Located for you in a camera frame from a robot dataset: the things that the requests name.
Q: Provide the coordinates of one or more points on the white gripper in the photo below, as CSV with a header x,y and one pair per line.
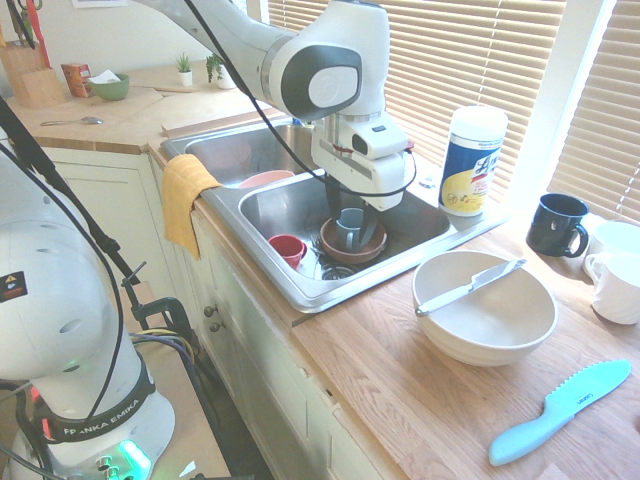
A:
x,y
372,177

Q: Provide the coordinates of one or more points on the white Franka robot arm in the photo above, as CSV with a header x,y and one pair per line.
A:
x,y
325,75

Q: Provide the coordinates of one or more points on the sink drain strainer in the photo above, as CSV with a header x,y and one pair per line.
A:
x,y
339,272

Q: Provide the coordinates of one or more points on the stainless steel double sink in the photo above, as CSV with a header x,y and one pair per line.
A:
x,y
280,205

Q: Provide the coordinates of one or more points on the sink hole cap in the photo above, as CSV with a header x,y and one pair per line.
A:
x,y
426,183

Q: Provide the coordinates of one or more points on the teal plastic serrated knife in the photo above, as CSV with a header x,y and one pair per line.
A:
x,y
575,400

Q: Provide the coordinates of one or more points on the wooden knife block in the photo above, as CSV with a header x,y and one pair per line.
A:
x,y
30,80

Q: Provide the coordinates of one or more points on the grey blue mug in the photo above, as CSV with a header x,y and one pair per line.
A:
x,y
350,220

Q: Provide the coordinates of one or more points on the brown ceramic bowl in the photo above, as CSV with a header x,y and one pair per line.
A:
x,y
332,245

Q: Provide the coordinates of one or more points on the red plastic cup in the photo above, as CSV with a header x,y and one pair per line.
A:
x,y
287,250

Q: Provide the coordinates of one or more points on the pink bowl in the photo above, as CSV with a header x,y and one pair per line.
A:
x,y
265,179

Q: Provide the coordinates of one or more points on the disinfecting wipes canister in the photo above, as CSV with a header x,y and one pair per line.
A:
x,y
472,170

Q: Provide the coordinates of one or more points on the yellow dish towel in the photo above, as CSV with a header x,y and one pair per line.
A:
x,y
180,200

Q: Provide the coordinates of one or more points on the round cabinet knob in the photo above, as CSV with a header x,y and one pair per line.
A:
x,y
216,327
210,310

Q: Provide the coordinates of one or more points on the large cream bowl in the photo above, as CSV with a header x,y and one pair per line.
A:
x,y
490,325

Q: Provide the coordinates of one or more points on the cream kitchen cabinet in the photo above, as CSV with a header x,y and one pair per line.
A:
x,y
260,370

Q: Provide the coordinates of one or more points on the trailing plant white pot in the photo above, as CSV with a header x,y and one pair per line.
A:
x,y
225,80

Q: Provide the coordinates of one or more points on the wide beige window blind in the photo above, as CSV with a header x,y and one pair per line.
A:
x,y
450,55

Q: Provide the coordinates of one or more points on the dark blue mug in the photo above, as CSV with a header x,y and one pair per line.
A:
x,y
555,230

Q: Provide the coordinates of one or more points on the black metal clamp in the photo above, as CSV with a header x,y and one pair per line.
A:
x,y
165,306

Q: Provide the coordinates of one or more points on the small plant white pot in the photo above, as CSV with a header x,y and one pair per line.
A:
x,y
185,77

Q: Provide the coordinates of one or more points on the green bowl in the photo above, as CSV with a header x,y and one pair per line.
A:
x,y
111,91

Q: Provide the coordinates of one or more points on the narrow beige window blind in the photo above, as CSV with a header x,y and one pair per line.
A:
x,y
605,115

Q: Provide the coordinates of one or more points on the metal spoon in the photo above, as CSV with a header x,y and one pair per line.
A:
x,y
90,120

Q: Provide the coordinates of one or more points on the orange cardboard box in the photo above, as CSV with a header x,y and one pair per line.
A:
x,y
75,80

